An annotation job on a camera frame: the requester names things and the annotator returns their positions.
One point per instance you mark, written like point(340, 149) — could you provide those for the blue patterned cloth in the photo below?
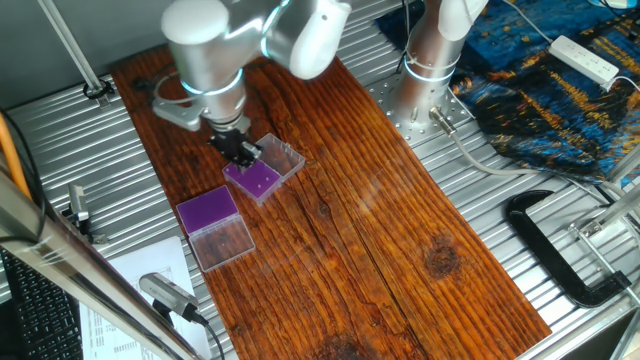
point(530, 110)

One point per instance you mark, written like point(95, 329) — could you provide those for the white power strip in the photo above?
point(582, 60)

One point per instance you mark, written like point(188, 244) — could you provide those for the orange tube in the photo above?
point(11, 155)

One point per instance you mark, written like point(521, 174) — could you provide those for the black clamp tool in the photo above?
point(77, 200)

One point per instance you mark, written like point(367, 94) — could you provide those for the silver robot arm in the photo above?
point(210, 55)

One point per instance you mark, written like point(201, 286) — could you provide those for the black c-clamp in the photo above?
point(537, 245)

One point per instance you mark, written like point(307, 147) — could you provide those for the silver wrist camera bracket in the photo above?
point(175, 114)

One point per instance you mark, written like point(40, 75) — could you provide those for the purple pipette tip box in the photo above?
point(260, 182)
point(205, 210)

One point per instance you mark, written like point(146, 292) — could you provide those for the white printed paper sheets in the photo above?
point(150, 255)

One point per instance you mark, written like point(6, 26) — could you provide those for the aluminium frame profile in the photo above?
point(627, 167)
point(615, 210)

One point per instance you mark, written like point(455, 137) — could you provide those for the shiny metal frame bar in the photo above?
point(60, 255)

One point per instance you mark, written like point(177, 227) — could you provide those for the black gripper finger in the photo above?
point(251, 150)
point(238, 160)

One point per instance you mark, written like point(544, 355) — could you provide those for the silver perforated base plate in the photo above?
point(415, 132)

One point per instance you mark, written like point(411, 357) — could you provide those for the thin metal rod with foot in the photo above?
point(71, 45)

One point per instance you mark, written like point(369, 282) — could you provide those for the black keyboard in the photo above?
point(45, 325)

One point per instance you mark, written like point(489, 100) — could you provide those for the brown wooden board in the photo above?
point(350, 250)

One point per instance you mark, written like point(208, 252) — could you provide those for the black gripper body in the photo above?
point(232, 142)

